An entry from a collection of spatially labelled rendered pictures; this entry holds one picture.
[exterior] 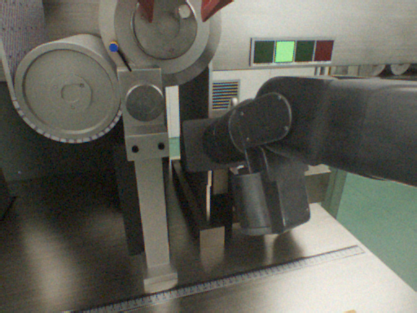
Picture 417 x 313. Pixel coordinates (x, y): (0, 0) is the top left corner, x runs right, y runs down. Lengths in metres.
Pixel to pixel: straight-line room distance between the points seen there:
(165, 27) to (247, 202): 0.22
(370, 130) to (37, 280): 0.48
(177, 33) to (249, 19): 0.43
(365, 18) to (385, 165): 0.80
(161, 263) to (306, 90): 0.36
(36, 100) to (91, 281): 0.27
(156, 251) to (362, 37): 0.79
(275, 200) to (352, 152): 0.09
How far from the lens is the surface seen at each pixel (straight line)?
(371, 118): 0.18
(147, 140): 0.34
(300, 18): 0.84
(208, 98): 0.41
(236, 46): 0.76
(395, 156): 0.18
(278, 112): 0.21
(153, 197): 0.40
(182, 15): 0.33
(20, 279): 0.55
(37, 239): 0.61
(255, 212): 0.27
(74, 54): 0.39
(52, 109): 0.41
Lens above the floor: 1.25
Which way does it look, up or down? 25 degrees down
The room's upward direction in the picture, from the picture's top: straight up
